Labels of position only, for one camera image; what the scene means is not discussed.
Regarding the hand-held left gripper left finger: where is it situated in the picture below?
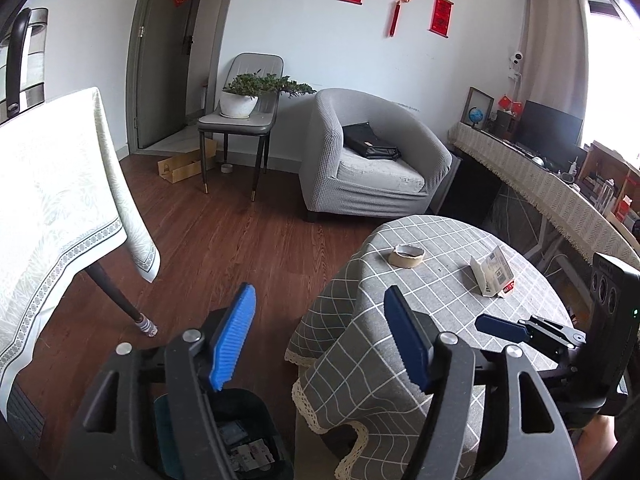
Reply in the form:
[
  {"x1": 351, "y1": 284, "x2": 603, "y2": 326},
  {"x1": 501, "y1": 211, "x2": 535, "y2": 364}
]
[{"x1": 55, "y1": 282, "x2": 258, "y2": 480}]

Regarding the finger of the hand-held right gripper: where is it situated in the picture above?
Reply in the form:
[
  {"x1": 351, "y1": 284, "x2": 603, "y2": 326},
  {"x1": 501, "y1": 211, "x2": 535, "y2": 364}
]
[
  {"x1": 473, "y1": 356, "x2": 577, "y2": 387},
  {"x1": 474, "y1": 313, "x2": 588, "y2": 358}
]

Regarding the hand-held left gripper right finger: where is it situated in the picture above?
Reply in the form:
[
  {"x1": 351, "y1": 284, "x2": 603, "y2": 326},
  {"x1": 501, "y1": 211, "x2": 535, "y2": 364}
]
[{"x1": 382, "y1": 285, "x2": 583, "y2": 480}]

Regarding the dark trash bin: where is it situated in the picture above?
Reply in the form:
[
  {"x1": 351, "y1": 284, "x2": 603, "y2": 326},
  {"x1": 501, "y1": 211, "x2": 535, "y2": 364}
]
[{"x1": 152, "y1": 389, "x2": 294, "y2": 480}]

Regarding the person's right forearm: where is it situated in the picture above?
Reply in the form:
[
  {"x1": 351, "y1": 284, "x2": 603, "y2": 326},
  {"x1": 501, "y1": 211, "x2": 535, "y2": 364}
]
[{"x1": 579, "y1": 411, "x2": 620, "y2": 462}]

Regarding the round table grey checked cloth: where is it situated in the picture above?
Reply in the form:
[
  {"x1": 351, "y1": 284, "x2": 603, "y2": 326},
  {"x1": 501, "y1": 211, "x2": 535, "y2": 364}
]
[{"x1": 284, "y1": 214, "x2": 577, "y2": 480}]

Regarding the white carton box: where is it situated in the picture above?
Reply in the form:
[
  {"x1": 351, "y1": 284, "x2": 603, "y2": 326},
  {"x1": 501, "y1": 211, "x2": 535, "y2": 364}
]
[{"x1": 468, "y1": 247, "x2": 516, "y2": 297}]

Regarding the brown tape roll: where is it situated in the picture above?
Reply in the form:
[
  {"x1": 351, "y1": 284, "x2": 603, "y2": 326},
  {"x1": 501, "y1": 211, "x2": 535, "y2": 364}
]
[{"x1": 389, "y1": 243, "x2": 426, "y2": 269}]

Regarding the desk with beige cloth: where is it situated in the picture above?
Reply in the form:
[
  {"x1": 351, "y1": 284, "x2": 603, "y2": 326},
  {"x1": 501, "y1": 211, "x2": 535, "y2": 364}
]
[{"x1": 447, "y1": 122, "x2": 640, "y2": 262}]

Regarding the brown desk organizer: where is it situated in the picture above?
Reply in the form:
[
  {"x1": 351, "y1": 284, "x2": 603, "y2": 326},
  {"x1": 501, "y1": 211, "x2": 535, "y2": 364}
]
[{"x1": 579, "y1": 139, "x2": 640, "y2": 227}]

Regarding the grey armchair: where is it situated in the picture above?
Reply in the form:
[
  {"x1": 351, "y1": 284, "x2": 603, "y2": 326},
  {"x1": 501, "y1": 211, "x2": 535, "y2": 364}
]
[{"x1": 298, "y1": 88, "x2": 454, "y2": 224}]

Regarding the flat cardboard box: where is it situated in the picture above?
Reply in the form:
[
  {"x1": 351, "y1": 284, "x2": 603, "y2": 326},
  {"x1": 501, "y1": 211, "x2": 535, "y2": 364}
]
[{"x1": 157, "y1": 137, "x2": 219, "y2": 184}]

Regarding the black leather bag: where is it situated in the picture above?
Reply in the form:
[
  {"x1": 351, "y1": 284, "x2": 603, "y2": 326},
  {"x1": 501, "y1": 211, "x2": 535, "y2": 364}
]
[{"x1": 342, "y1": 121, "x2": 403, "y2": 161}]

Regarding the black computer monitor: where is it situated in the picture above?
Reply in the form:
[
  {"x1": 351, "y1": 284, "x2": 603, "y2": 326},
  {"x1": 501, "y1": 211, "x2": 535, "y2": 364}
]
[{"x1": 514, "y1": 99, "x2": 585, "y2": 159}]

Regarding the grey dining chair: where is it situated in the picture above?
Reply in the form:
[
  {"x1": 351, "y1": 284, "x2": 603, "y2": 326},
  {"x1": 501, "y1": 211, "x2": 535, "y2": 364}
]
[{"x1": 197, "y1": 52, "x2": 286, "y2": 203}]

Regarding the table with white tablecloth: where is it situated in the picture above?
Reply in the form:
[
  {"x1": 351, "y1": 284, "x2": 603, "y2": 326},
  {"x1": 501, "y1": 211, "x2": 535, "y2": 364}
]
[{"x1": 0, "y1": 86, "x2": 161, "y2": 397}]

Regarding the framed picture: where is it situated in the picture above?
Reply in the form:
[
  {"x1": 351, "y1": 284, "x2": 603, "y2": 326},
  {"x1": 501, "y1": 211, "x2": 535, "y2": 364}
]
[{"x1": 459, "y1": 86, "x2": 496, "y2": 131}]

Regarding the potted plant in white pot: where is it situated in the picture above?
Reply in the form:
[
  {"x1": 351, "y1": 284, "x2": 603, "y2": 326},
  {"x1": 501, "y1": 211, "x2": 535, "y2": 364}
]
[{"x1": 219, "y1": 72, "x2": 319, "y2": 120}]

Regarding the beige curtain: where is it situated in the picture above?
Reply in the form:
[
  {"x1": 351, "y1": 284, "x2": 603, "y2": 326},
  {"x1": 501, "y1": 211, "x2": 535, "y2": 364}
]
[{"x1": 517, "y1": 0, "x2": 589, "y2": 127}]

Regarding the grey door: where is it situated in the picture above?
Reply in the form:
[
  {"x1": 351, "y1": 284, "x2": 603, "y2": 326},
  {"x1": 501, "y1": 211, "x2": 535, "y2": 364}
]
[{"x1": 126, "y1": 0, "x2": 241, "y2": 154}]

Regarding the glass electric kettle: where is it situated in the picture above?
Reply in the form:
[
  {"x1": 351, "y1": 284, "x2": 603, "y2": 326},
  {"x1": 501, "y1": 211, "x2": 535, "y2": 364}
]
[{"x1": 0, "y1": 7, "x2": 50, "y2": 122}]

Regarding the white security camera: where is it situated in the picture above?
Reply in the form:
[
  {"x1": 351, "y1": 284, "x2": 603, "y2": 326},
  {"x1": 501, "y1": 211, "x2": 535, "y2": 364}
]
[{"x1": 505, "y1": 49, "x2": 526, "y2": 81}]

